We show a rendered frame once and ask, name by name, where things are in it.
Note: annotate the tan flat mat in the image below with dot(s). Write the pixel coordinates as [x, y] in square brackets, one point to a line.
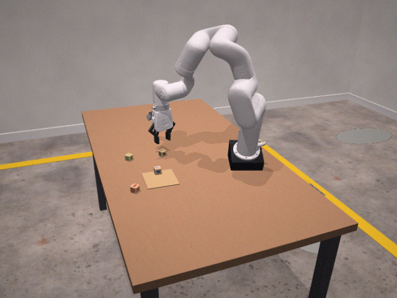
[166, 178]

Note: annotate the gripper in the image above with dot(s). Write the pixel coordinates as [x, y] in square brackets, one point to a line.
[161, 121]

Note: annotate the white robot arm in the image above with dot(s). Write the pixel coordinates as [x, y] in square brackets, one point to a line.
[246, 105]

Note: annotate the cream letter block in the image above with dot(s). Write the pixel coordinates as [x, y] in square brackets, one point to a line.
[162, 152]
[129, 157]
[134, 188]
[157, 170]

